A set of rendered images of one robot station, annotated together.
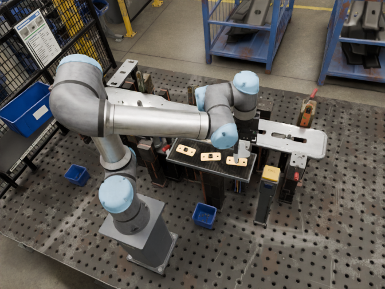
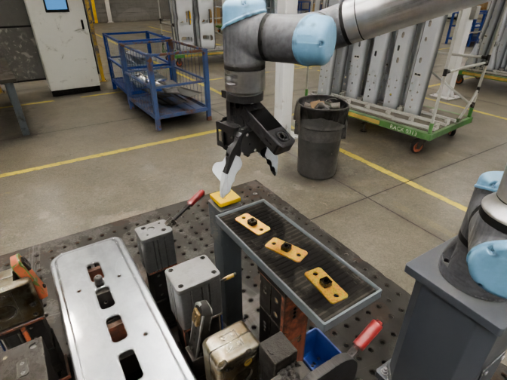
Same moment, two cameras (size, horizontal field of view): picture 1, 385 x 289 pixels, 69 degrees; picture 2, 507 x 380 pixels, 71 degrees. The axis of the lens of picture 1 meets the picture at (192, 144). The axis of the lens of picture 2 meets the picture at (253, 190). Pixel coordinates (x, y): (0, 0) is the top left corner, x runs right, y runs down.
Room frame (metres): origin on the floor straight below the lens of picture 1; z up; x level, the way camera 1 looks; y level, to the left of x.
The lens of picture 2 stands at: (1.22, 0.14, 1.63)
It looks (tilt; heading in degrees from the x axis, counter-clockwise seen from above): 30 degrees down; 208
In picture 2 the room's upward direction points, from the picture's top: straight up
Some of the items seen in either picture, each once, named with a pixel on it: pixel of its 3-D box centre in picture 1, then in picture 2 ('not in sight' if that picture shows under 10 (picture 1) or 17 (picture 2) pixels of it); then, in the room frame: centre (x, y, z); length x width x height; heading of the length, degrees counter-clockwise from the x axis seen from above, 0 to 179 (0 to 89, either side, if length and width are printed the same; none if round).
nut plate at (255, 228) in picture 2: (236, 160); (252, 222); (0.64, -0.17, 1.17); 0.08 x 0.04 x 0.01; 69
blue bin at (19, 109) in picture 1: (32, 108); not in sight; (1.30, 0.89, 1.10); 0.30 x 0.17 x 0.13; 141
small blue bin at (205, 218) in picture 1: (204, 216); (314, 359); (0.61, 0.00, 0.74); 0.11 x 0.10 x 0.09; 61
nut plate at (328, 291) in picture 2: (185, 149); (325, 283); (0.75, 0.03, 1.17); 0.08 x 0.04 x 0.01; 56
